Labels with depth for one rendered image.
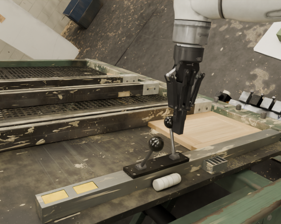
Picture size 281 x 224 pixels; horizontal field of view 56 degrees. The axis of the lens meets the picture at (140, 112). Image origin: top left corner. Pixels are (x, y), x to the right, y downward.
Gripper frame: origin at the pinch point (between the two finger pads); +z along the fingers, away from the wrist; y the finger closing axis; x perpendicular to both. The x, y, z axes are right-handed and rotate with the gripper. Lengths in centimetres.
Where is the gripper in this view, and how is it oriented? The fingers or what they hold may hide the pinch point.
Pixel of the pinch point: (178, 121)
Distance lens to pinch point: 73.4
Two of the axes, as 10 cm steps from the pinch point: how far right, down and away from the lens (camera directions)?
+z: -0.8, 9.5, 3.1
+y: 8.1, -1.1, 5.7
